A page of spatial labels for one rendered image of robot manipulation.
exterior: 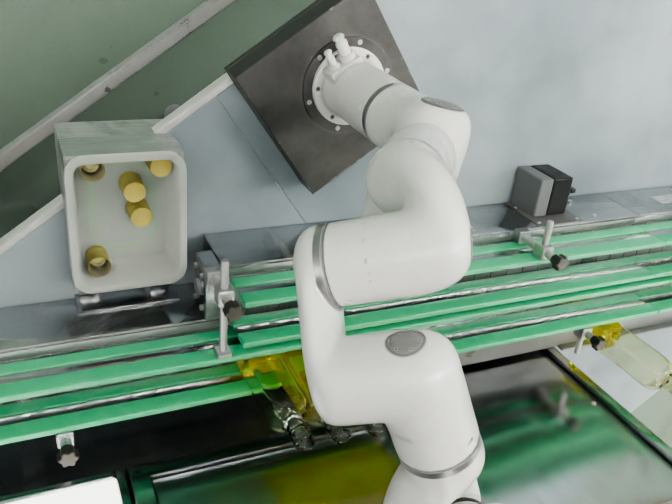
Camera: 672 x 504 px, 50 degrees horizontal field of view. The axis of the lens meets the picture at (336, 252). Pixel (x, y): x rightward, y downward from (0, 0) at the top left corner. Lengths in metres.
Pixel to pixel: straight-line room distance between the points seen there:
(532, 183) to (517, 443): 0.50
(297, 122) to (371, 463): 0.57
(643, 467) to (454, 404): 0.81
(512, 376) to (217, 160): 0.75
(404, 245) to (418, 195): 0.05
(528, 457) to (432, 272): 0.76
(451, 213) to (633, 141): 1.10
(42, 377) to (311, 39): 0.64
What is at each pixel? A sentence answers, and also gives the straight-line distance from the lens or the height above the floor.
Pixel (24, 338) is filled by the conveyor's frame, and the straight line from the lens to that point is 1.18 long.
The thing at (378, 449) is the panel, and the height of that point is 1.06.
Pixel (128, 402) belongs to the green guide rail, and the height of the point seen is 0.94.
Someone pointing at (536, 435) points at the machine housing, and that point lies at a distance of 1.42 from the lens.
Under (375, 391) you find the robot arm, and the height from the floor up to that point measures 1.41.
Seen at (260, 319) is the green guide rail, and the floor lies 0.91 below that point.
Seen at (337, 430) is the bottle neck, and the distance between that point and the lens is 1.06.
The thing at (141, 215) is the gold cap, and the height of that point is 0.81.
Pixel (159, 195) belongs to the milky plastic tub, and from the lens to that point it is 1.19.
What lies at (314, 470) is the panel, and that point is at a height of 1.07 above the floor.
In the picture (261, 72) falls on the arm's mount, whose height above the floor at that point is 0.81.
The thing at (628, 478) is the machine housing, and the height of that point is 1.24.
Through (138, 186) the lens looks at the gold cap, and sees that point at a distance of 1.13.
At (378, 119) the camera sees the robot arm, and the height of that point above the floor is 1.01.
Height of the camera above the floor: 1.84
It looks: 53 degrees down
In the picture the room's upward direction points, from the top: 138 degrees clockwise
